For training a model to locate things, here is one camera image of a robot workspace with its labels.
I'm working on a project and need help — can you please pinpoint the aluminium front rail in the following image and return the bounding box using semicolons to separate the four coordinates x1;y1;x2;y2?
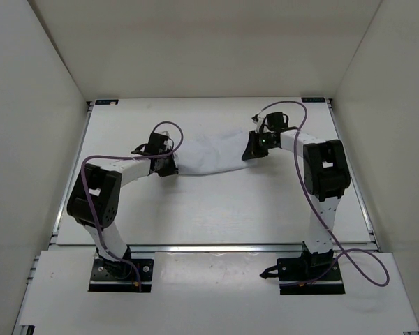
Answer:
127;243;381;254

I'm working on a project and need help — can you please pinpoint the blue right corner label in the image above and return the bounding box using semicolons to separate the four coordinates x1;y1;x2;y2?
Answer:
301;97;325;103

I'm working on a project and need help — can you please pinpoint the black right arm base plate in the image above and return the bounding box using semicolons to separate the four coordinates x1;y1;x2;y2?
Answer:
277;258;346;296

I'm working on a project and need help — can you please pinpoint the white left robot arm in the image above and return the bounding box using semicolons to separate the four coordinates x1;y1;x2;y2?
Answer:
66;131;178;278

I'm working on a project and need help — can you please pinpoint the blue left corner label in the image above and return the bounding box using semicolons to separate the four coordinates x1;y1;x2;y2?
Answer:
94;99;119;105

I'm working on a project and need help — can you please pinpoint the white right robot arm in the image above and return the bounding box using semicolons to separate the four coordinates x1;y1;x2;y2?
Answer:
242;112;351;280

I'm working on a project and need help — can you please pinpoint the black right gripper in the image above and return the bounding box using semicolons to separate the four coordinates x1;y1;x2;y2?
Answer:
242;131;277;161

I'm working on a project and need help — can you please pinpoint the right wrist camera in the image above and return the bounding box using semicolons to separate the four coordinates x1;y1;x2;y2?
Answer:
251;114;265;133

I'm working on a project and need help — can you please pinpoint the white skirt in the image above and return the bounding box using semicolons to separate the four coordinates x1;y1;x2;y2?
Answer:
174;130;257;177

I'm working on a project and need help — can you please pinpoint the blue corner label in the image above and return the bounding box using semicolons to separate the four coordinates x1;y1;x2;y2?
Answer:
94;99;119;105
301;97;325;103

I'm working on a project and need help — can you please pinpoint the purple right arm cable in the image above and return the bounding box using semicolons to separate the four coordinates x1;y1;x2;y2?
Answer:
256;100;391;289

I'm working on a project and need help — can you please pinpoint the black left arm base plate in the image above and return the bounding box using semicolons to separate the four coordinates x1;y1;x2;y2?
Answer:
89;257;154;293

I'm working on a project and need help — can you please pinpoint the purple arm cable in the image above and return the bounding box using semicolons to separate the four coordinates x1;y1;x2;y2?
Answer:
256;100;391;289
80;121;184;273

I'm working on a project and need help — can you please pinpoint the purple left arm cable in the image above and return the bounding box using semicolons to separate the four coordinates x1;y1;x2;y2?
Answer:
80;121;184;273

